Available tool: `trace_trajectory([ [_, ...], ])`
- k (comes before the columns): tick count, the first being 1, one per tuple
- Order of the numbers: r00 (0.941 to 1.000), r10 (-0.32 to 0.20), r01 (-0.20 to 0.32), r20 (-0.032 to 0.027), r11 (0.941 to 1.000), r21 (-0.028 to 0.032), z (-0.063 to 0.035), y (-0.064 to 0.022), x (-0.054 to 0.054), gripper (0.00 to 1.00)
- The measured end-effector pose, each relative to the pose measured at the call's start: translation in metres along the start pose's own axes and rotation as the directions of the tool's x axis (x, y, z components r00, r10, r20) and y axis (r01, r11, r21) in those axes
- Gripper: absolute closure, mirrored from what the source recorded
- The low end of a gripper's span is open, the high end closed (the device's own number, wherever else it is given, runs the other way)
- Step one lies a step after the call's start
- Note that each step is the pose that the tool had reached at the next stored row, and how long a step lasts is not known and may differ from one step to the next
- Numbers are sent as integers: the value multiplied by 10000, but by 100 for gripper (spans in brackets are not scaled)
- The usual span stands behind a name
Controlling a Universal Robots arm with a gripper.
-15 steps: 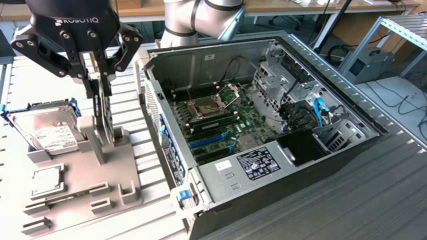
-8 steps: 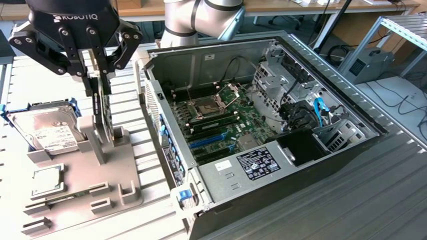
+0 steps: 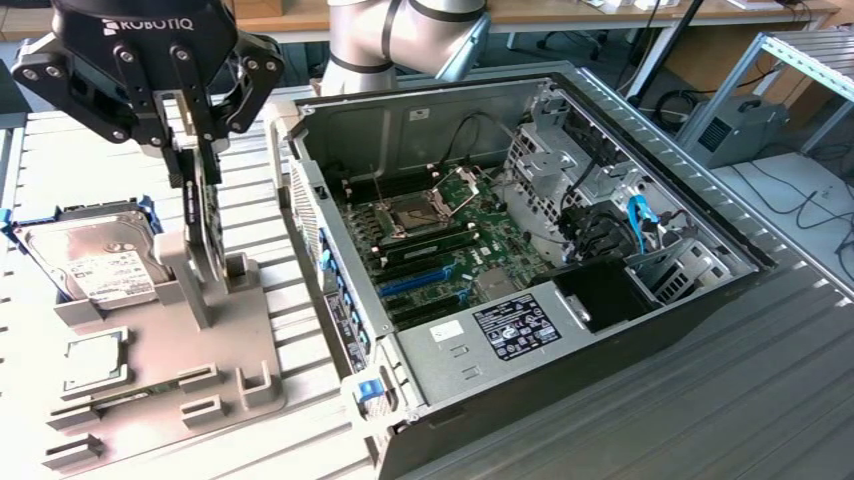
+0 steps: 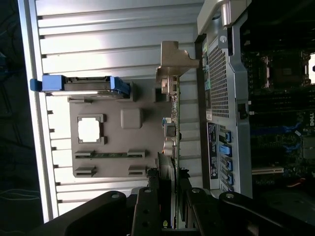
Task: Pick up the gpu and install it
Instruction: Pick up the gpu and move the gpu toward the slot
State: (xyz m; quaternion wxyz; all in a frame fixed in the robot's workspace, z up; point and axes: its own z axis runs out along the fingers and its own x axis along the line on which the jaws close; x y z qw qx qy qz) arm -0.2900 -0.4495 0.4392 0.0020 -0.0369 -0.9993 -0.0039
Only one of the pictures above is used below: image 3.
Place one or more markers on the silver disk bay cage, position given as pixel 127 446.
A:
pixel 544 167

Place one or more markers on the brown cardboard box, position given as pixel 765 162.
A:
pixel 261 7

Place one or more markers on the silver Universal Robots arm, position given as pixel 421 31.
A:
pixel 361 40

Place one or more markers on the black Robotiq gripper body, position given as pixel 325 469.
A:
pixel 147 30

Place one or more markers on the grey plastic parts rack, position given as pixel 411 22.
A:
pixel 167 350

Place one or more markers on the black office chair base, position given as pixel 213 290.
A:
pixel 574 36

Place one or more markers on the grey control box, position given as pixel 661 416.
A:
pixel 748 130

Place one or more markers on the blue expansion slot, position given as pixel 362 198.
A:
pixel 414 282

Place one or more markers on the wooden top desk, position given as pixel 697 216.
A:
pixel 294 22
pixel 768 15

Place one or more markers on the silver chipset heatsink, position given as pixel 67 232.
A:
pixel 497 285

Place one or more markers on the silver hard disk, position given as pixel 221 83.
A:
pixel 87 260

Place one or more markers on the black plastic shroud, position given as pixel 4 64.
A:
pixel 601 295

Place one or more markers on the CPU socket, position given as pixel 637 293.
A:
pixel 410 215

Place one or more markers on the green loose RAM stick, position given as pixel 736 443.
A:
pixel 134 396

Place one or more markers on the graphics card with black fan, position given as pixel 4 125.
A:
pixel 203 235

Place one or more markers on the green Dell motherboard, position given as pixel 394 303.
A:
pixel 508 235

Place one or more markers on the installed RAM stick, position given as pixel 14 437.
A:
pixel 433 251

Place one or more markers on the open grey PC case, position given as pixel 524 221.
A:
pixel 668 360

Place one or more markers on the small white sticker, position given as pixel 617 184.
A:
pixel 419 115

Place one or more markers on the aluminium slat table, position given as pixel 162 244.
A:
pixel 814 55

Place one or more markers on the silver power supply unit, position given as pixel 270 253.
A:
pixel 447 365

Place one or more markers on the silver CPU chip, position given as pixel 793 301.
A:
pixel 94 362

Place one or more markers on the long black expansion slot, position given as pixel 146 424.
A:
pixel 414 271
pixel 427 302
pixel 434 314

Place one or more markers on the metal socket cover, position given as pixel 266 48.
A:
pixel 457 190

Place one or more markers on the blue plastic disk caddy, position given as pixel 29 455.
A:
pixel 143 210

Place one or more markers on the blue case latch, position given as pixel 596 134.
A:
pixel 369 390

